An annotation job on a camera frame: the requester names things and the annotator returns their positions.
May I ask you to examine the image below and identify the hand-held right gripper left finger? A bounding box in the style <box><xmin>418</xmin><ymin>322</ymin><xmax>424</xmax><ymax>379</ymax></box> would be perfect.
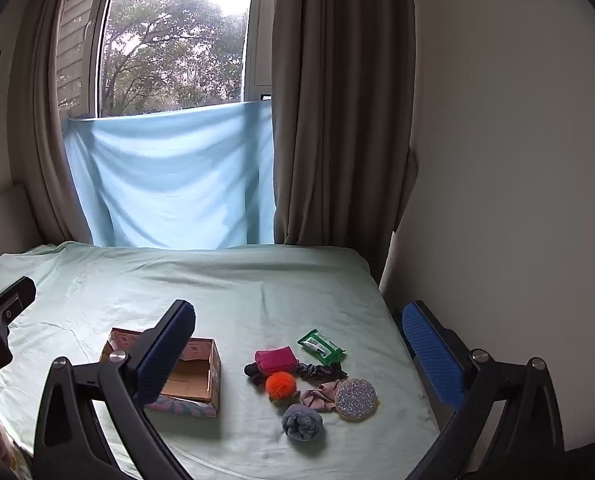
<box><xmin>32</xmin><ymin>299</ymin><xmax>198</xmax><ymax>480</ymax></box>

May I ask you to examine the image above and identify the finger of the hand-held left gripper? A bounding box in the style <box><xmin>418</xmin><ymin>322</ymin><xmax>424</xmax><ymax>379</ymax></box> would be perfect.
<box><xmin>0</xmin><ymin>276</ymin><xmax>37</xmax><ymax>330</ymax></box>

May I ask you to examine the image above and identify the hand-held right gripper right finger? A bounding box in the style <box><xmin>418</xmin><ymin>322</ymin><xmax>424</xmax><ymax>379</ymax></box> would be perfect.
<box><xmin>397</xmin><ymin>300</ymin><xmax>565</xmax><ymax>480</ymax></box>

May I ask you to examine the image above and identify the cardboard box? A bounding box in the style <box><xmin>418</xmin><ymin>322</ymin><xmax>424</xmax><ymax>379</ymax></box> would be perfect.
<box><xmin>100</xmin><ymin>328</ymin><xmax>222</xmax><ymax>419</ymax></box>

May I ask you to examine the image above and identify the black white-print satin scrunchie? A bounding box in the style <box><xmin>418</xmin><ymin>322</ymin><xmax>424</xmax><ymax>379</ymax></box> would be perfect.
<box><xmin>296</xmin><ymin>361</ymin><xmax>349</xmax><ymax>382</ymax></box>

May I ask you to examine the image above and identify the pink zip pouch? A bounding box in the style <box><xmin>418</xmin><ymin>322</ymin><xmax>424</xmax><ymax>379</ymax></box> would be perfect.
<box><xmin>254</xmin><ymin>345</ymin><xmax>301</xmax><ymax>376</ymax></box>

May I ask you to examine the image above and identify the orange fluffy pompom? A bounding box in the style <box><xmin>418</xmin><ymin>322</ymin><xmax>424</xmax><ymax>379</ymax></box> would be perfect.
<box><xmin>264</xmin><ymin>371</ymin><xmax>298</xmax><ymax>400</ymax></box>

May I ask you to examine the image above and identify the blue-grey sock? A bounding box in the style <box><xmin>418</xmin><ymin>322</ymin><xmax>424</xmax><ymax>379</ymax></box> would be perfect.
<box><xmin>282</xmin><ymin>403</ymin><xmax>323</xmax><ymax>443</ymax></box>

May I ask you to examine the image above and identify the round glitter compact mirror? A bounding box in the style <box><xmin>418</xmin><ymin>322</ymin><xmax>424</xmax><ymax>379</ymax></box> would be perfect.
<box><xmin>334</xmin><ymin>377</ymin><xmax>379</xmax><ymax>422</ymax></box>

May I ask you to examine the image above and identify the plain black scrunchie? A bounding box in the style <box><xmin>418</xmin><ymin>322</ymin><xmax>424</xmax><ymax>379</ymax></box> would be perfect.
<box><xmin>243</xmin><ymin>361</ymin><xmax>268</xmax><ymax>387</ymax></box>

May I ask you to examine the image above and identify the green wet wipes pack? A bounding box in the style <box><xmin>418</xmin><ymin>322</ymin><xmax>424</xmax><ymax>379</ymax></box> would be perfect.
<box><xmin>297</xmin><ymin>328</ymin><xmax>347</xmax><ymax>366</ymax></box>

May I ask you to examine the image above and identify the bed with pale green sheet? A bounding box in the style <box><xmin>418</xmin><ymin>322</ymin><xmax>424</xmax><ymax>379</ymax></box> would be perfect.
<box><xmin>0</xmin><ymin>241</ymin><xmax>442</xmax><ymax>480</ymax></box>

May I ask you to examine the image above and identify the pale pink scrunchie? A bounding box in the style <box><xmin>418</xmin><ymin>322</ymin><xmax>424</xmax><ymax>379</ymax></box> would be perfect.
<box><xmin>300</xmin><ymin>380</ymin><xmax>343</xmax><ymax>413</ymax></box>

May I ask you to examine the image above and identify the beige curtain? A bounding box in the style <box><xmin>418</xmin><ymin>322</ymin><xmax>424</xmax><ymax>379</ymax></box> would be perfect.
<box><xmin>271</xmin><ymin>0</ymin><xmax>420</xmax><ymax>283</ymax></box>
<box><xmin>7</xmin><ymin>0</ymin><xmax>124</xmax><ymax>247</ymax></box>

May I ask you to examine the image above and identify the light blue hanging cloth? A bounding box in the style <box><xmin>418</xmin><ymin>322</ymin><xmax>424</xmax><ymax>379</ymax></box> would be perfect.
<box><xmin>63</xmin><ymin>101</ymin><xmax>277</xmax><ymax>250</ymax></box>

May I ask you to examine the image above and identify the white slatted shutter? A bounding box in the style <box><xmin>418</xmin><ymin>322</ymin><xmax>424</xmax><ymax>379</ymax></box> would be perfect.
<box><xmin>57</xmin><ymin>0</ymin><xmax>103</xmax><ymax>111</ymax></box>

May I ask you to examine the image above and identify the tree outside window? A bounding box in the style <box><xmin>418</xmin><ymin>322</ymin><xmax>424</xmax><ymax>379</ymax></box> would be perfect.
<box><xmin>100</xmin><ymin>0</ymin><xmax>248</xmax><ymax>115</ymax></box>

